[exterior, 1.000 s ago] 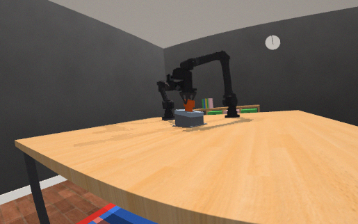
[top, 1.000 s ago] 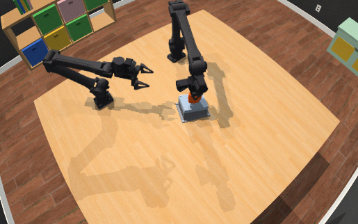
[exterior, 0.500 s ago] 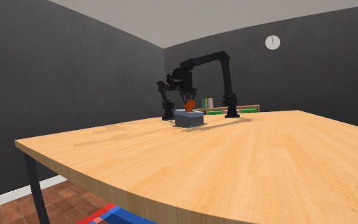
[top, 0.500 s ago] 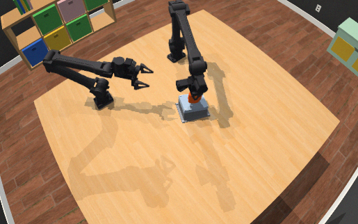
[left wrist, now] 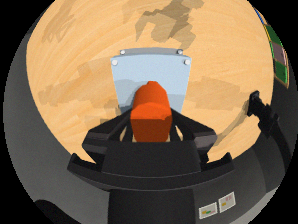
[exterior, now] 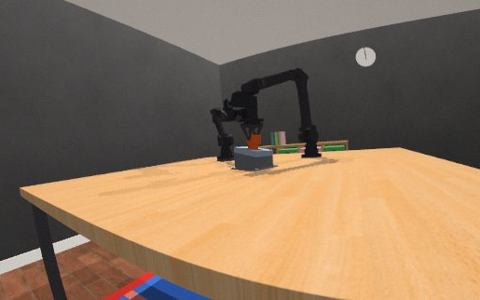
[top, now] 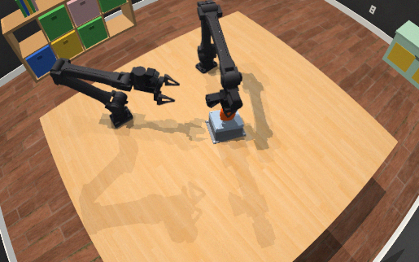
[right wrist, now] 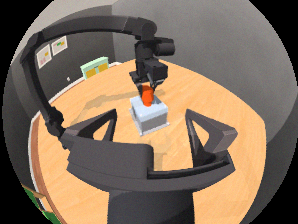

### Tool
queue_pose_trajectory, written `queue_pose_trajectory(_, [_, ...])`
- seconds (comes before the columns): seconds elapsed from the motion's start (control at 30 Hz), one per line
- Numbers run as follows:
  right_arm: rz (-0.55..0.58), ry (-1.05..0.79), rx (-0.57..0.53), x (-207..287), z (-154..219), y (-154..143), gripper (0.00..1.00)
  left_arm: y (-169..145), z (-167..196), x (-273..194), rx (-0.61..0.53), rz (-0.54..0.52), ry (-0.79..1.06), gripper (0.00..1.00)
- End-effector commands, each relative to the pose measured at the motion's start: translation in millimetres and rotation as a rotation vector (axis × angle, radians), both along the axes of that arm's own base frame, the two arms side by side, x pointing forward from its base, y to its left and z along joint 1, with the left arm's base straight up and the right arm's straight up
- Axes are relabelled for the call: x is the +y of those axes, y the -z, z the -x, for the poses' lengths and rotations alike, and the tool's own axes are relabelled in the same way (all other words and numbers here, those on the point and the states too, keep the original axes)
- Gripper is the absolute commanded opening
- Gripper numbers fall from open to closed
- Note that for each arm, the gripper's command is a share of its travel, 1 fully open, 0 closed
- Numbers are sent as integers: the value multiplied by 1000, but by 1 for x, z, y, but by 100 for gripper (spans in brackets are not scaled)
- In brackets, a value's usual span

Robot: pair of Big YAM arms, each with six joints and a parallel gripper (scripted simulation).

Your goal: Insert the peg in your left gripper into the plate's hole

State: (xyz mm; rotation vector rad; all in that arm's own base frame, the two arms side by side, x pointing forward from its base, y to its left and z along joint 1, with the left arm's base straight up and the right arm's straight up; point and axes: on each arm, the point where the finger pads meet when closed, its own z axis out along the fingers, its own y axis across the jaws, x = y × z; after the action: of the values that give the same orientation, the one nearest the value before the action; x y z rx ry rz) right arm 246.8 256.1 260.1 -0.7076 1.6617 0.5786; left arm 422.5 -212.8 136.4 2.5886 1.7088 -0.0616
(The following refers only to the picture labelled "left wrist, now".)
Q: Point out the orange peg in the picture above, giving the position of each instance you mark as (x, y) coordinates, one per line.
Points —
(151, 117)

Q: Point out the light blue plate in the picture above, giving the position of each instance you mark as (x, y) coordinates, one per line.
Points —
(136, 69)

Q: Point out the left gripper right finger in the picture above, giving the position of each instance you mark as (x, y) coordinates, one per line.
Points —
(203, 136)

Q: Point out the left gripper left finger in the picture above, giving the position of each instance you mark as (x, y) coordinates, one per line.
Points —
(113, 128)

